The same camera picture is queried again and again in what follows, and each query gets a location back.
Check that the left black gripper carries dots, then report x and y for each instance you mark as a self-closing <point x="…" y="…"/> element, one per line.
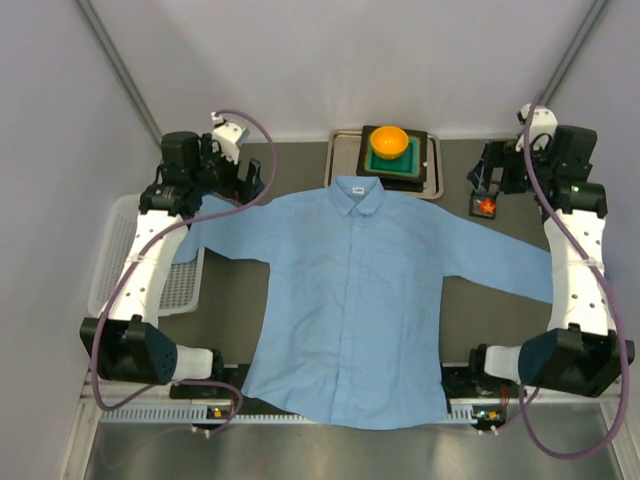
<point x="236" y="181"/>

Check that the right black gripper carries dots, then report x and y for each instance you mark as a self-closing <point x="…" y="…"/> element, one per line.
<point x="495" y="167"/>

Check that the red orange brooch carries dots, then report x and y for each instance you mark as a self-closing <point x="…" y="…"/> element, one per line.
<point x="488" y="206"/>

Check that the light blue button shirt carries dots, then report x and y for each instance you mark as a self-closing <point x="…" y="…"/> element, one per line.
<point x="350" y="335"/>

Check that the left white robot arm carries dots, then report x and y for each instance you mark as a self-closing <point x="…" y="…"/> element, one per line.
<point x="124" y="342"/>

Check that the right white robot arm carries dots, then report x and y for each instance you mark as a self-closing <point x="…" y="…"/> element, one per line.
<point x="579" y="352"/>

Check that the small black brooch box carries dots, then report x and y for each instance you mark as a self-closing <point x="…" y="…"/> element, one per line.
<point x="475" y="199"/>

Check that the green square plate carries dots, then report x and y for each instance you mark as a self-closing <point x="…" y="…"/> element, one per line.
<point x="407" y="166"/>

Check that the silver metal tray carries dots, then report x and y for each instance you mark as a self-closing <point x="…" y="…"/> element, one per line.
<point x="342" y="158"/>

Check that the black square plate stack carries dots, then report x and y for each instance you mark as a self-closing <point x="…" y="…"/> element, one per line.
<point x="396" y="183"/>

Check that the orange plastic bowl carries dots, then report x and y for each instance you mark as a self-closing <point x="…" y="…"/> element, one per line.
<point x="389" y="142"/>

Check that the white plastic basket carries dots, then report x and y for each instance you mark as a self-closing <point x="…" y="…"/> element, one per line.
<point x="181" y="290"/>

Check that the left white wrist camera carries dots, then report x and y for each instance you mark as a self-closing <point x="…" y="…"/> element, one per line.
<point x="228" y="137"/>

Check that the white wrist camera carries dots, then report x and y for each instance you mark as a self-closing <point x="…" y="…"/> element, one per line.
<point x="228" y="137"/>
<point x="542" y="130"/>

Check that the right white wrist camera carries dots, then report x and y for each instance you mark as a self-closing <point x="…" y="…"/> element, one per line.
<point x="542" y="130"/>

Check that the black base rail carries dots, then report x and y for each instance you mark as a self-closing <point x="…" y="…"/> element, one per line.
<point x="459" y="382"/>

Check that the white slotted cable duct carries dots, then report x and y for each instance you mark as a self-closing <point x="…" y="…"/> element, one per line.
<point x="203" y="414"/>

